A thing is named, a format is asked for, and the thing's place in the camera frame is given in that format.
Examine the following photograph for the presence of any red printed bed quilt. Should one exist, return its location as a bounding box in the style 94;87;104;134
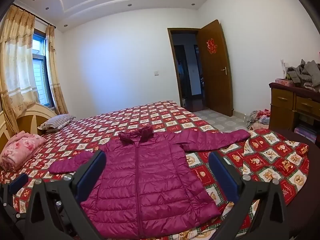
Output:
0;100;310;240

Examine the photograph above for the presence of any dark curtain rod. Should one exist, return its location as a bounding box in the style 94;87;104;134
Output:
12;3;56;28

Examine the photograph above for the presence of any brown door frame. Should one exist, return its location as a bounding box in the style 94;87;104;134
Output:
167;27;208;110

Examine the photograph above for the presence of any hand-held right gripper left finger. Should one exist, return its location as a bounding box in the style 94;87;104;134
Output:
24;150;107;240

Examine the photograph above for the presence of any magenta puffer jacket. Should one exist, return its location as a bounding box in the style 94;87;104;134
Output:
49;126;251;239

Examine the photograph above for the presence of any pink folded blanket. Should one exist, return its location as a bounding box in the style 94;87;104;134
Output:
0;131;47;172

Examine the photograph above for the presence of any narrow beige floral curtain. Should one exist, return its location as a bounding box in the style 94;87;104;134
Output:
45;25;69;115

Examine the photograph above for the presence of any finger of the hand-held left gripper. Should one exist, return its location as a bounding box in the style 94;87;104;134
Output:
0;173;29;228

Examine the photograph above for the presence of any wide beige floral curtain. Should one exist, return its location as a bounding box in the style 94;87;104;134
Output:
0;4;42;140

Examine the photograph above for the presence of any brown wooden door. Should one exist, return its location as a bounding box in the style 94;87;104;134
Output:
196;19;234;117

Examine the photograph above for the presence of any window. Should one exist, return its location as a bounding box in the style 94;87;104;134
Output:
32;29;55;108

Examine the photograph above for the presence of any wooden dresser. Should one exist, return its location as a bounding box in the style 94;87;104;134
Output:
269;82;320;137

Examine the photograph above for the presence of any pink box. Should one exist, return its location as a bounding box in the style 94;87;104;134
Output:
275;78;295;87

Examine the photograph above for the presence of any wooden headboard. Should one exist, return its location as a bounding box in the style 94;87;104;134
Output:
0;102;58;150

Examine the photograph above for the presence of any pile of grey clothes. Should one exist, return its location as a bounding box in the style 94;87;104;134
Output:
286;59;320;92

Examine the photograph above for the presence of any striped pillow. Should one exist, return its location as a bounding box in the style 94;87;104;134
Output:
37;114;76;133

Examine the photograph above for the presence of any heap of clothes on floor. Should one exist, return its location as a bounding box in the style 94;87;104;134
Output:
246;109;272;130

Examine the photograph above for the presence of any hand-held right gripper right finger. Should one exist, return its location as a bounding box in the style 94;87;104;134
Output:
208;151;290;240

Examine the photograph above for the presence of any red paper door decoration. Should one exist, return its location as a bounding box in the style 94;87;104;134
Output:
206;38;217;55

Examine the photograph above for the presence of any stack of books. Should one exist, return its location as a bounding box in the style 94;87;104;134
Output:
294;124;318;144

